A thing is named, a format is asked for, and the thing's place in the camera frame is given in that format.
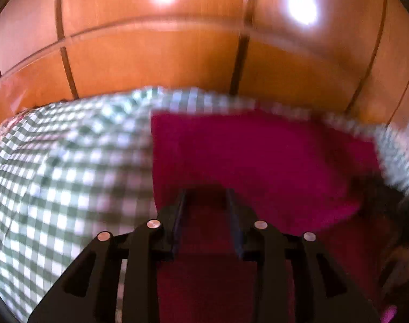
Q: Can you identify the green checked bedsheet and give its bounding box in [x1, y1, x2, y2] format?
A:
[0, 86, 409, 320]

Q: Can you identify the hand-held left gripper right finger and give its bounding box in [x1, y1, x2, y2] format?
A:
[225, 188, 380, 323]

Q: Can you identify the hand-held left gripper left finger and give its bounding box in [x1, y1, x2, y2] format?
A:
[27, 189, 189, 323]

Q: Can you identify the dark red knitted cloth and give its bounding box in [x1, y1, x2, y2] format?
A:
[151, 111, 393, 323]

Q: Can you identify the wooden wardrobe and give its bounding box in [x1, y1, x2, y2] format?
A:
[0, 0, 409, 132]

